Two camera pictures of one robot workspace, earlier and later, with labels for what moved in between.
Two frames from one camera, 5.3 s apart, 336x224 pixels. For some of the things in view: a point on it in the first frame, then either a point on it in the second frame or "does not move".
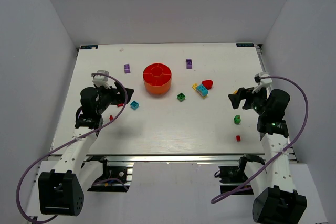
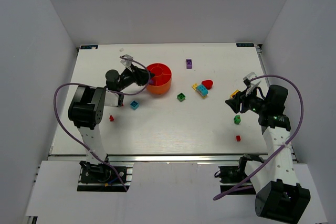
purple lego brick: (189, 63) does not move
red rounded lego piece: (208, 83) does not move
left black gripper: (116, 95) -> (135, 74)
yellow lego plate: (194, 86) does not move
